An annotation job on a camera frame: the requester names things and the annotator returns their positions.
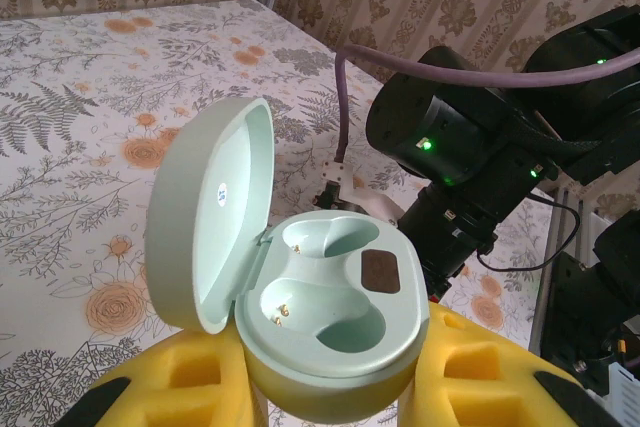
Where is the mint green charging case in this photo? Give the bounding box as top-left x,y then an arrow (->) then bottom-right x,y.
144,96 -> 432,419

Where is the thin black cable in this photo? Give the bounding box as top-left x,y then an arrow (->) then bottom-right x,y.
474,190 -> 583,273

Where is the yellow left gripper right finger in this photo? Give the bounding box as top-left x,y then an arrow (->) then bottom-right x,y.
399,299 -> 624,427

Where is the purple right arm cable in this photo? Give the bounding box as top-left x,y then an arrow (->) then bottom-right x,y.
333,44 -> 640,166

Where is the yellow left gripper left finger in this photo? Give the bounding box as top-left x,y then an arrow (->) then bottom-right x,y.
85,325 -> 275,427

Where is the pale slotted cable duct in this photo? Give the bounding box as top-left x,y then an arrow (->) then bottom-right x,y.
604,361 -> 640,401

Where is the wide aluminium base rail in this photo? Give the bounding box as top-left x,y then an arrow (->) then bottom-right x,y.
528,185 -> 570,349

